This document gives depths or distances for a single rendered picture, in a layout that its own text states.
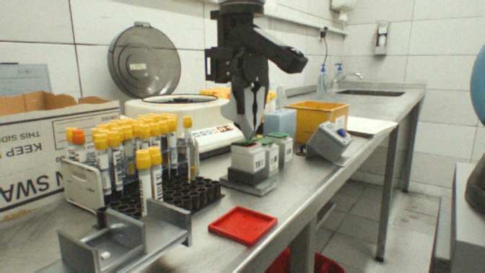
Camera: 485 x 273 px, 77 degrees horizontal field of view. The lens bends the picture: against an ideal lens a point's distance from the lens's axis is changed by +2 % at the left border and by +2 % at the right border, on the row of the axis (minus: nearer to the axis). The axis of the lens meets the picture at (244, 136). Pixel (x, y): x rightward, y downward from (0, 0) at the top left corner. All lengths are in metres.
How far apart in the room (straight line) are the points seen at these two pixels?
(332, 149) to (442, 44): 2.23
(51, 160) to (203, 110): 0.34
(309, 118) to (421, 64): 2.10
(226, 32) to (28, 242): 0.40
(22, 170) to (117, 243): 0.24
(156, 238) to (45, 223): 0.21
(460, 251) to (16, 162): 0.56
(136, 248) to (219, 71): 0.30
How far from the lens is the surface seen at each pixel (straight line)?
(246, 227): 0.42
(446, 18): 2.85
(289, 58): 0.45
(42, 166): 0.55
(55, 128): 0.55
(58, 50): 0.94
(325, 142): 0.68
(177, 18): 1.19
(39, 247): 0.46
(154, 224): 0.37
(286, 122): 0.72
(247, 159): 0.51
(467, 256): 0.40
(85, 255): 0.30
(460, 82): 2.84
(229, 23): 0.52
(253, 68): 0.49
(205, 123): 0.75
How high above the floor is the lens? 1.09
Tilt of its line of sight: 14 degrees down
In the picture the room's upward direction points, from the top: straight up
